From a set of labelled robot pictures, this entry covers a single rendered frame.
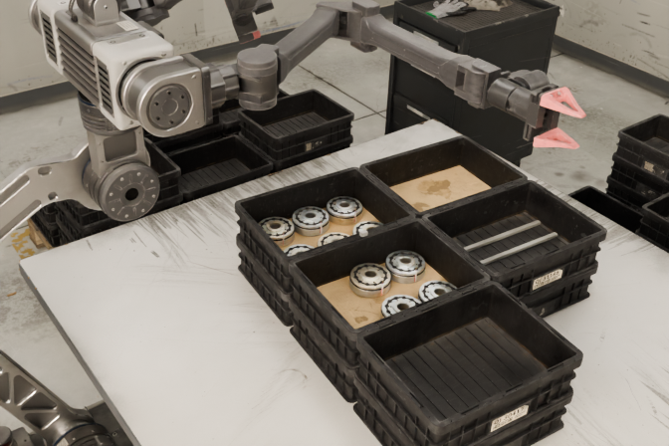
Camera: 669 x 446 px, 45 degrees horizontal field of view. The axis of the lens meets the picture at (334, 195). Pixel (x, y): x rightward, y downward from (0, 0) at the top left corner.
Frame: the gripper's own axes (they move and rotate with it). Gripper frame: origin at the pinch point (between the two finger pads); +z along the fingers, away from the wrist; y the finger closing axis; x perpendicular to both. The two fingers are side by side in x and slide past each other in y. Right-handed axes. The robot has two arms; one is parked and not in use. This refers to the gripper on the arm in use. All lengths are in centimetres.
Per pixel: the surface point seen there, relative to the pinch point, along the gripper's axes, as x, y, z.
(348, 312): 19, 62, -39
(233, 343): 40, 75, -58
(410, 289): 1, 62, -37
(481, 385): 10, 62, -3
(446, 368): 13, 62, -12
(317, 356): 28, 72, -40
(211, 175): -21, 108, -178
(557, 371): 2, 52, 9
